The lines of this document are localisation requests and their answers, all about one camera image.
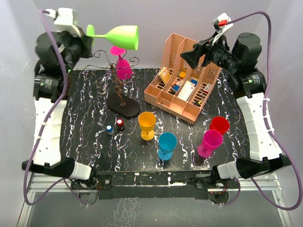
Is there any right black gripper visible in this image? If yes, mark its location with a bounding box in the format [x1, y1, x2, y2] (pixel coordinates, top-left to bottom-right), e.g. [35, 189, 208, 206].
[180, 32, 240, 73]

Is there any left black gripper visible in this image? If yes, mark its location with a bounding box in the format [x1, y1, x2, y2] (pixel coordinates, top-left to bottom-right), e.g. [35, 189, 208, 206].
[57, 26, 93, 74]

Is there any green wine glass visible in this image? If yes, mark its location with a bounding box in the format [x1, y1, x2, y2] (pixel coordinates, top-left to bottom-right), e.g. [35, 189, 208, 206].
[86, 25, 139, 51]

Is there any magenta wine glass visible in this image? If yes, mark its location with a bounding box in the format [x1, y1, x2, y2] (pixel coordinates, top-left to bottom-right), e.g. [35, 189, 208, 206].
[110, 46, 133, 80]
[197, 130, 223, 158]

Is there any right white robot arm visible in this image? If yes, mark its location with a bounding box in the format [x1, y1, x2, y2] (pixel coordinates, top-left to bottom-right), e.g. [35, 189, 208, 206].
[180, 33, 291, 188]

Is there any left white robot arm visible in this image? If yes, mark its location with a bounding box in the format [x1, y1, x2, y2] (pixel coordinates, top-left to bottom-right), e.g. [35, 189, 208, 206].
[21, 33, 98, 189]

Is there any red wine glass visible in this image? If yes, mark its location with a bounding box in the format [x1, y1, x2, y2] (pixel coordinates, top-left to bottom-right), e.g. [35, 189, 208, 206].
[209, 116, 230, 136]

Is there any orange wine glass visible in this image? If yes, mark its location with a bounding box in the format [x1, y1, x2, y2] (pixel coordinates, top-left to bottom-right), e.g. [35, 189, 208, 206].
[138, 112, 156, 141]

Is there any metal wine glass rack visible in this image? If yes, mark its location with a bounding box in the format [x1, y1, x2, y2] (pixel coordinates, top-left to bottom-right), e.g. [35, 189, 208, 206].
[83, 50, 141, 118]

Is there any blue wine glass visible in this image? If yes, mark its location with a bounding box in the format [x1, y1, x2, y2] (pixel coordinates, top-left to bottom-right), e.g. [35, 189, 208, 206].
[157, 132, 177, 161]

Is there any orange sponge block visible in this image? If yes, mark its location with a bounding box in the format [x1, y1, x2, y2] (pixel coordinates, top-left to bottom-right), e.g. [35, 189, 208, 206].
[178, 71, 186, 79]

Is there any yellow spiral notebook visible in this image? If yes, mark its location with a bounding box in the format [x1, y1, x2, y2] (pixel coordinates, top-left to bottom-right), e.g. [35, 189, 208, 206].
[158, 67, 171, 84]

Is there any pink desk file organizer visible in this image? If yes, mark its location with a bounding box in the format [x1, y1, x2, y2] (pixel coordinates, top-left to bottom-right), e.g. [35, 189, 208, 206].
[144, 33, 221, 124]

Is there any blue eraser block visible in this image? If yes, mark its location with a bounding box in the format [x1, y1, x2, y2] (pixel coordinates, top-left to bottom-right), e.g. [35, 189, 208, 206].
[171, 85, 180, 93]

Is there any white card box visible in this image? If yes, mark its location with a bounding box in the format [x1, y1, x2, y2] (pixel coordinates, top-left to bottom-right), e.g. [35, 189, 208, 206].
[178, 81, 196, 101]

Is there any red capped small bottle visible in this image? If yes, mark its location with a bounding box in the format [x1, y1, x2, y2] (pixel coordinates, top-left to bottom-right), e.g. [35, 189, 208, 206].
[116, 118, 125, 131]

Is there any blue capped small bottle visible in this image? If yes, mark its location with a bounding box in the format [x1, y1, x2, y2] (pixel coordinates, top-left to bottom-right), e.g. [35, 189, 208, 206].
[106, 125, 114, 135]

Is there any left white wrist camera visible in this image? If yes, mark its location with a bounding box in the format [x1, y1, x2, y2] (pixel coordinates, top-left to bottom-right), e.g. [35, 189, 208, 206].
[46, 8, 82, 37]

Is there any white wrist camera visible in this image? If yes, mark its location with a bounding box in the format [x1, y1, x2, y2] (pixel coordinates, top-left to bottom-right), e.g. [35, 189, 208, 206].
[46, 8, 82, 37]
[212, 13, 233, 45]

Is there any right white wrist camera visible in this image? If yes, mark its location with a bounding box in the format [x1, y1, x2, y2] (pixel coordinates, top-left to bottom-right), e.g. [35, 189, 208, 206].
[212, 13, 233, 45]

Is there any aluminium frame rail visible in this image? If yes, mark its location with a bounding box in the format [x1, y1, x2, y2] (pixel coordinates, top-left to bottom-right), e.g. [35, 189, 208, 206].
[18, 170, 292, 227]

